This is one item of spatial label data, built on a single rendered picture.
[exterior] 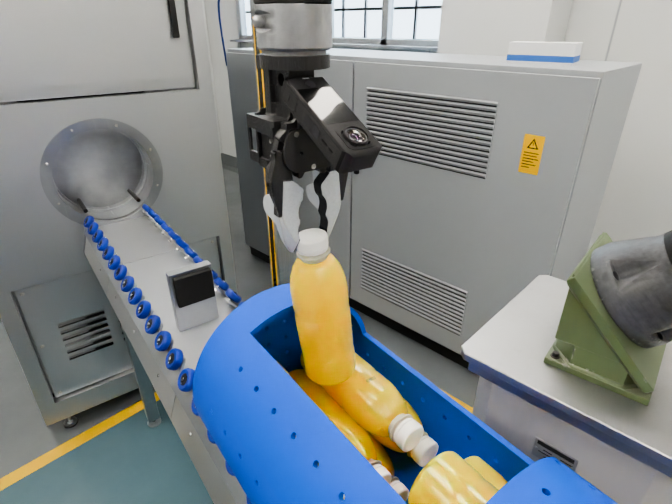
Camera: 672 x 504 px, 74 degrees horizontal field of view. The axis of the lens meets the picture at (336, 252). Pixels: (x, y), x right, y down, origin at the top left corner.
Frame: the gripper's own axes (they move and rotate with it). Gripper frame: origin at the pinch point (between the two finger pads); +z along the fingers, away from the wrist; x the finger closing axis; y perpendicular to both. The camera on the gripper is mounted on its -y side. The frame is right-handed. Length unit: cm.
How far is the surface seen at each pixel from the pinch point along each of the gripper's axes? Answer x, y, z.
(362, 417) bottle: -1.7, -8.4, 23.4
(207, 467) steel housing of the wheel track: 13, 16, 48
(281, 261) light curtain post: -31, 64, 42
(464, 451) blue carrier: -12.9, -17.2, 29.7
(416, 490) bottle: 3.4, -22.5, 17.3
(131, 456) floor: 20, 108, 136
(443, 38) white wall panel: -210, 165, -12
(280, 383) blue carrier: 8.0, -4.7, 14.7
